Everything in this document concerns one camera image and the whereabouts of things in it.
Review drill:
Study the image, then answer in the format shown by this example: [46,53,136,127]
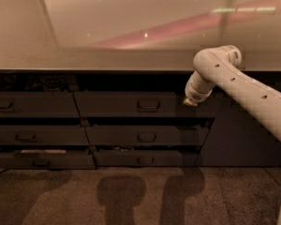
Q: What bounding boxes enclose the white item in drawer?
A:
[21,149,67,155]

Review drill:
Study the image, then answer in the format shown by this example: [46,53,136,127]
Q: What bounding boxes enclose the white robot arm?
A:
[184,45,281,166]

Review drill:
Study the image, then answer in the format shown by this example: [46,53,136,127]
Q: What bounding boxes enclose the grey drawer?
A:
[0,92,79,118]
[74,92,223,117]
[0,126,89,145]
[94,150,198,167]
[0,149,96,170]
[86,126,209,146]

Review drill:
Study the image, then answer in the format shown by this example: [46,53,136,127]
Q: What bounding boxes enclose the dark items in drawer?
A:
[0,74,67,92]

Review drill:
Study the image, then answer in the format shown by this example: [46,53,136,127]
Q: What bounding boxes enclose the grey cabinet door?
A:
[196,94,281,167]

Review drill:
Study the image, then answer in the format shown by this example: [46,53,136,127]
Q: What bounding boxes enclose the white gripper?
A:
[183,71,215,107]

